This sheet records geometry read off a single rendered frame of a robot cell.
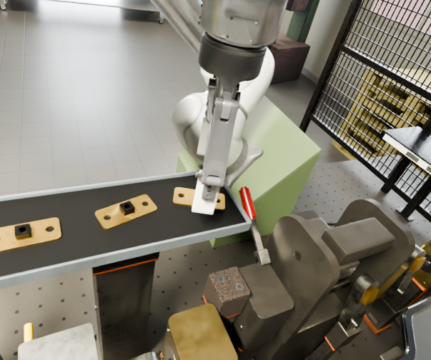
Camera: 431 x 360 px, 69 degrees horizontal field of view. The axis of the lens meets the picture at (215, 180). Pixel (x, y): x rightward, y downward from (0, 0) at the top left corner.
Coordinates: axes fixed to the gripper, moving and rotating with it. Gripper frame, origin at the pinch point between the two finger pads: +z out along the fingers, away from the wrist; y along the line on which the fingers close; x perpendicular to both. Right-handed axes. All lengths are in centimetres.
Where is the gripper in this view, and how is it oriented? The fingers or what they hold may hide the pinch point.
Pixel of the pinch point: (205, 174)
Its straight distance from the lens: 48.1
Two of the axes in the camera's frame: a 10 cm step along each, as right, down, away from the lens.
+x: 9.8, 1.5, 1.1
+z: -1.9, 7.5, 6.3
